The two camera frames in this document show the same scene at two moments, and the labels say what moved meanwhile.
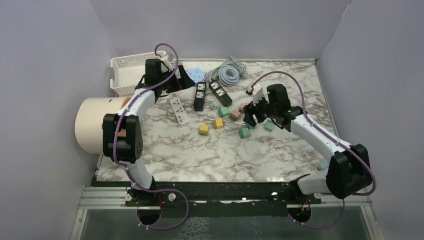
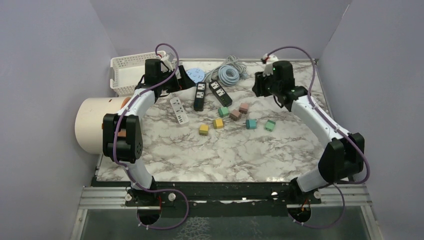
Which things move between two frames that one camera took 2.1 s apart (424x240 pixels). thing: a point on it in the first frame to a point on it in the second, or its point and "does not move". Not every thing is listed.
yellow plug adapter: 218,123 does not move
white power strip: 180,112 does not move
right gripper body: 263,110 to 264,84
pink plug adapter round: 234,115 does not move
